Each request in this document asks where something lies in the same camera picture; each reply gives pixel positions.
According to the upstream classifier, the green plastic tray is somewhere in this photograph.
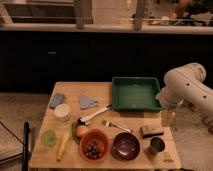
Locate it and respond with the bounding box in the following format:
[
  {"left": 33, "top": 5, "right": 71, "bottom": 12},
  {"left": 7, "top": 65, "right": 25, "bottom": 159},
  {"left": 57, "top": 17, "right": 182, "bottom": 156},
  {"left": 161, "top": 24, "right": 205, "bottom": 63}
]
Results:
[{"left": 112, "top": 77, "right": 161, "bottom": 112}]

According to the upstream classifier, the blue sponge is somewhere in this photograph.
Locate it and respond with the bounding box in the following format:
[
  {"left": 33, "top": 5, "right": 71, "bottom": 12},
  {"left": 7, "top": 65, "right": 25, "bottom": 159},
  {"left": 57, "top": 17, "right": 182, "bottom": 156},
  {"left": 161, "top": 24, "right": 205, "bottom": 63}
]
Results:
[{"left": 49, "top": 93, "right": 65, "bottom": 109}]

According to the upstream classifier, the green plastic lid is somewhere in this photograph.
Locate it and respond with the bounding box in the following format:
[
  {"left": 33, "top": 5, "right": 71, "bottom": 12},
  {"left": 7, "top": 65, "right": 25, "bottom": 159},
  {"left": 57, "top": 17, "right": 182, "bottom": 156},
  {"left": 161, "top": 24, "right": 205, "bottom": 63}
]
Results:
[{"left": 41, "top": 130, "right": 56, "bottom": 147}]

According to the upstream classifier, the green leaf vegetable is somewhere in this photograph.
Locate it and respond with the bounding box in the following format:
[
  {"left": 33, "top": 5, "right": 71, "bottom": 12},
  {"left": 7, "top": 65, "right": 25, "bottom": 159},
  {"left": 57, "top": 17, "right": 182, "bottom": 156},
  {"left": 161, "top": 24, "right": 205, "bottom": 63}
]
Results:
[{"left": 71, "top": 122, "right": 80, "bottom": 145}]

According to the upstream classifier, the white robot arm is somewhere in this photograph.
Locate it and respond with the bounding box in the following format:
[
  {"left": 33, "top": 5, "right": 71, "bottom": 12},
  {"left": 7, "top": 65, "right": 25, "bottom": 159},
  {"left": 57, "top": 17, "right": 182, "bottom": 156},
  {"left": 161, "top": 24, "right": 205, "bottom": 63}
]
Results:
[{"left": 156, "top": 63, "right": 213, "bottom": 135}]

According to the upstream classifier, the dark purple bowl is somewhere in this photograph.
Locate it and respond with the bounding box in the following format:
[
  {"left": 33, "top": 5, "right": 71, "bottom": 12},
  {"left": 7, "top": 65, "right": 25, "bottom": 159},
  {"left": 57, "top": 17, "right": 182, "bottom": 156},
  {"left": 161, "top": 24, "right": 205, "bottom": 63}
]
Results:
[{"left": 111, "top": 132, "right": 140, "bottom": 161}]

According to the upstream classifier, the orange bowl with grapes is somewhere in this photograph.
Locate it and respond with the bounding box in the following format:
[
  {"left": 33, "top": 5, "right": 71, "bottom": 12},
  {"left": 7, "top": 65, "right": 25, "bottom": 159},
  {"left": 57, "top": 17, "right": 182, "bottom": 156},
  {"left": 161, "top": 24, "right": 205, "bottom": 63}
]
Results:
[{"left": 79, "top": 129, "right": 109, "bottom": 163}]

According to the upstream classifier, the metal fork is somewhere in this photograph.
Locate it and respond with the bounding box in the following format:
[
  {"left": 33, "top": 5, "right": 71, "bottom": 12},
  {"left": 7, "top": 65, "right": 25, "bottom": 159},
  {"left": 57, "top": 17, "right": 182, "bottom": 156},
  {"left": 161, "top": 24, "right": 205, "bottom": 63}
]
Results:
[{"left": 103, "top": 120, "right": 133, "bottom": 133}]

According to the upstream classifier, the small metal cup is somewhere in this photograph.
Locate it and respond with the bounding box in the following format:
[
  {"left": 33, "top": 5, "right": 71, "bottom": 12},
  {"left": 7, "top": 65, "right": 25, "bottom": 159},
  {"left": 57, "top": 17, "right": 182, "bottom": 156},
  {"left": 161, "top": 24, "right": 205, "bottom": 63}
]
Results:
[{"left": 148, "top": 137, "right": 165, "bottom": 155}]

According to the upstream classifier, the blue-grey towel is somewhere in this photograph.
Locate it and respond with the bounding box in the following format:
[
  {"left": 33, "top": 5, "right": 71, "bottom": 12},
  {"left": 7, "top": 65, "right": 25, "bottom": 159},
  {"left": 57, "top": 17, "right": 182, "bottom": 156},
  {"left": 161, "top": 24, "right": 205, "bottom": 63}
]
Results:
[{"left": 79, "top": 95, "right": 99, "bottom": 110}]

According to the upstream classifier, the brown block sponge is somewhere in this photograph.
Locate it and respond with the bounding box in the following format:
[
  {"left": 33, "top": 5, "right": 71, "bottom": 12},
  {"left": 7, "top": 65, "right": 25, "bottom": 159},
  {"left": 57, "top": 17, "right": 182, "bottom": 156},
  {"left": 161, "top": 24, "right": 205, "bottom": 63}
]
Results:
[{"left": 140, "top": 126, "right": 164, "bottom": 138}]

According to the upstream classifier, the black pole stand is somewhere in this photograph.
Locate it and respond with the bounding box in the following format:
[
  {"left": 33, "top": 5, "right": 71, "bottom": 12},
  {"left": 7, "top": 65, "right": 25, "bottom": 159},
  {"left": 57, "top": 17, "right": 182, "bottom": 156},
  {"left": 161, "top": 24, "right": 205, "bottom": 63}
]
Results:
[{"left": 22, "top": 122, "right": 30, "bottom": 171}]

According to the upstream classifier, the orange fruit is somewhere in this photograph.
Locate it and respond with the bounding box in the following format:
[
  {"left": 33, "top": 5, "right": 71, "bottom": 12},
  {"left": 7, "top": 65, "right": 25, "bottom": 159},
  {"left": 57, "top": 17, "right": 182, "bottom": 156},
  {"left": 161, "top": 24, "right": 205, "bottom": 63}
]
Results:
[{"left": 76, "top": 125, "right": 89, "bottom": 138}]

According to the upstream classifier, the white plastic cup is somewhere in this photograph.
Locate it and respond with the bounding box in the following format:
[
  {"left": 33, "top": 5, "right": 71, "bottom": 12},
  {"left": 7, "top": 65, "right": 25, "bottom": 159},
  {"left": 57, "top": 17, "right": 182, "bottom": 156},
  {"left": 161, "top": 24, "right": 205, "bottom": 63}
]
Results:
[{"left": 54, "top": 104, "right": 70, "bottom": 122}]

